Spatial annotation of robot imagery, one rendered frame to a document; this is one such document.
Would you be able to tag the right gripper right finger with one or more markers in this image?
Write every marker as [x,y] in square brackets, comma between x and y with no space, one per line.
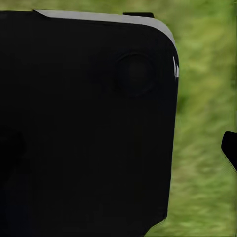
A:
[229,147]

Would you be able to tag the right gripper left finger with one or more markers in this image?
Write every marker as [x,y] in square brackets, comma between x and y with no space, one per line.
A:
[12,147]

